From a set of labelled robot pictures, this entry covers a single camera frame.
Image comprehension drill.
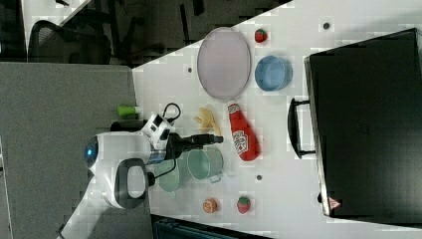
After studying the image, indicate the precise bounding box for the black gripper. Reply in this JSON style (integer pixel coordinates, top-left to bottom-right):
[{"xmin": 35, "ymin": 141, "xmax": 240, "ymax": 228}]
[{"xmin": 165, "ymin": 132, "xmax": 224, "ymax": 159}]

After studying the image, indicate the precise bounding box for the red ketchup bottle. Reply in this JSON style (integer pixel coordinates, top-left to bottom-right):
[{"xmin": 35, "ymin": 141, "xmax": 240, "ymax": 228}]
[{"xmin": 228, "ymin": 104, "xmax": 261, "ymax": 161}]

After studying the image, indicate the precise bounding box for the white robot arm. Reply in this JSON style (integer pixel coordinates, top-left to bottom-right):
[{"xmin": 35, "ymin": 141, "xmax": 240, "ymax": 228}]
[{"xmin": 57, "ymin": 114, "xmax": 224, "ymax": 239}]

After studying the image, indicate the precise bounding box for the green plastic strainer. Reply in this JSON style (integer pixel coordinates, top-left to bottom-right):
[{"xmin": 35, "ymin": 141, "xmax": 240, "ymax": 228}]
[{"xmin": 154, "ymin": 158, "xmax": 190, "ymax": 192}]

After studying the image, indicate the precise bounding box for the peeled toy banana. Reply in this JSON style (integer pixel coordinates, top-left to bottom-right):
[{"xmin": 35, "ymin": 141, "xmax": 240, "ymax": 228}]
[{"xmin": 193, "ymin": 108, "xmax": 222, "ymax": 136}]

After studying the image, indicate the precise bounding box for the green metal cup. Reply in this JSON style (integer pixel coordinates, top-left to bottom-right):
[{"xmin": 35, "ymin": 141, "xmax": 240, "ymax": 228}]
[{"xmin": 187, "ymin": 146, "xmax": 224, "ymax": 183}]

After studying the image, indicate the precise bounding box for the orange slice toy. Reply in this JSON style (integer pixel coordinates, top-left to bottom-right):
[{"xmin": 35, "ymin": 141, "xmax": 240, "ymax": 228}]
[{"xmin": 202, "ymin": 198, "xmax": 218, "ymax": 214}]

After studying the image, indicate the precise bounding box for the large pink plate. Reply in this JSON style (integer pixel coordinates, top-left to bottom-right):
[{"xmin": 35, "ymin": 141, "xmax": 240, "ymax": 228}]
[{"xmin": 197, "ymin": 27, "xmax": 251, "ymax": 102}]

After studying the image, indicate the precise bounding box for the black round pan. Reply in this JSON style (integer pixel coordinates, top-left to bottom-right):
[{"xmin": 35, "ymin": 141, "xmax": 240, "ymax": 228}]
[{"xmin": 109, "ymin": 119, "xmax": 146, "ymax": 132}]

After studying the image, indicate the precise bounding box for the blue plastic bowl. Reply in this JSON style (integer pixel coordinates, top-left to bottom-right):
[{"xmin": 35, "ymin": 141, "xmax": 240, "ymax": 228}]
[{"xmin": 255, "ymin": 56, "xmax": 293, "ymax": 92}]

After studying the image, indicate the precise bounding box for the green lime toy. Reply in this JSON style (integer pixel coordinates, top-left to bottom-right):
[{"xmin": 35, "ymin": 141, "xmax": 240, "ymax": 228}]
[{"xmin": 116, "ymin": 106, "xmax": 142, "ymax": 117}]

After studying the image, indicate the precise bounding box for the dark blue bin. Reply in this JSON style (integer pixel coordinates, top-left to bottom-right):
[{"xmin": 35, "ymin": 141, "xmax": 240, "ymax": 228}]
[{"xmin": 152, "ymin": 218, "xmax": 270, "ymax": 239}]

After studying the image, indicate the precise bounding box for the small red strawberry toy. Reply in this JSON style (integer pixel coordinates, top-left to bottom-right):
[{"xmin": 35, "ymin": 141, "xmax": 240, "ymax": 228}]
[{"xmin": 255, "ymin": 29, "xmax": 268, "ymax": 43}]

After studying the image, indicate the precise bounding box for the black toaster oven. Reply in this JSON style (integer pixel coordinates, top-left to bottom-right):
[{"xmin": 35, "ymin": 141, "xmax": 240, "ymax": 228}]
[{"xmin": 304, "ymin": 28, "xmax": 422, "ymax": 228}]

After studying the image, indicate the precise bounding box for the black office chair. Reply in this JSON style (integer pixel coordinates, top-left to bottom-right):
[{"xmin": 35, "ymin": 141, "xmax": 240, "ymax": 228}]
[{"xmin": 26, "ymin": 0, "xmax": 167, "ymax": 66}]

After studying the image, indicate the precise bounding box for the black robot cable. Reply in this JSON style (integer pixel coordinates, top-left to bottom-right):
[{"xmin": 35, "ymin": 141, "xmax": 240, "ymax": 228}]
[{"xmin": 147, "ymin": 102, "xmax": 183, "ymax": 187}]

